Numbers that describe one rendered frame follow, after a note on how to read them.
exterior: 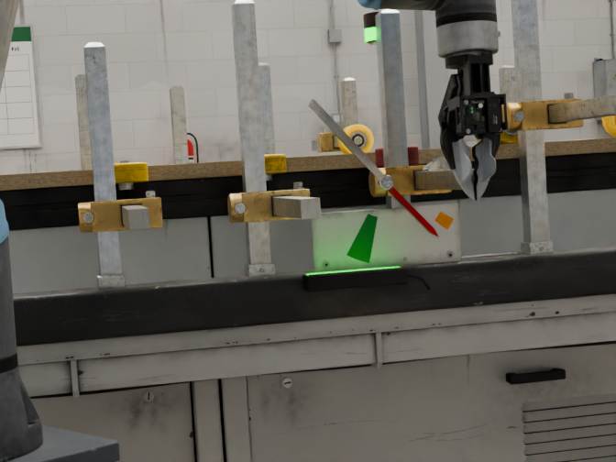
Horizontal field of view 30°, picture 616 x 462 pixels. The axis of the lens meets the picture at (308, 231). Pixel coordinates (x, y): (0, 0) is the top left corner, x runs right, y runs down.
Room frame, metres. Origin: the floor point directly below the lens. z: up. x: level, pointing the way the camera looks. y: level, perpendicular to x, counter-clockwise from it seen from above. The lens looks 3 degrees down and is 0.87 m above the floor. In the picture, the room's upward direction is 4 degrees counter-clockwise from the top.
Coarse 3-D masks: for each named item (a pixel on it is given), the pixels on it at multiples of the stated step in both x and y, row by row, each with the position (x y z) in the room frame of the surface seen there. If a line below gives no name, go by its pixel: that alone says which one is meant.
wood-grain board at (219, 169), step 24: (504, 144) 2.22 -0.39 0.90; (552, 144) 2.24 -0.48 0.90; (576, 144) 2.25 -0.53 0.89; (600, 144) 2.26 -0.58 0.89; (168, 168) 2.10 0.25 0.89; (192, 168) 2.11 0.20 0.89; (216, 168) 2.11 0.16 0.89; (240, 168) 2.12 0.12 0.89; (288, 168) 2.14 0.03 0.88; (312, 168) 2.15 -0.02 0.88; (336, 168) 2.16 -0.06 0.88
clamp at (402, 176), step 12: (384, 168) 1.98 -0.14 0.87; (396, 168) 1.97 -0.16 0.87; (408, 168) 1.98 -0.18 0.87; (420, 168) 1.98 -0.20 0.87; (372, 180) 1.98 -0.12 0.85; (396, 180) 1.97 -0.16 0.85; (408, 180) 1.98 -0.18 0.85; (372, 192) 1.99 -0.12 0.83; (384, 192) 1.98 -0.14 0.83; (408, 192) 1.97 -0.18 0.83; (420, 192) 1.98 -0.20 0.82; (432, 192) 1.98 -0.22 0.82
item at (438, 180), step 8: (416, 176) 1.97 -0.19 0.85; (424, 176) 1.92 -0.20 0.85; (432, 176) 1.88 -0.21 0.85; (440, 176) 1.83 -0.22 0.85; (448, 176) 1.79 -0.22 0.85; (472, 176) 1.73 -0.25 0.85; (416, 184) 1.97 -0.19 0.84; (424, 184) 1.92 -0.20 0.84; (432, 184) 1.88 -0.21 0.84; (440, 184) 1.84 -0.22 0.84; (448, 184) 1.80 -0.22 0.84; (456, 184) 1.76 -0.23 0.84
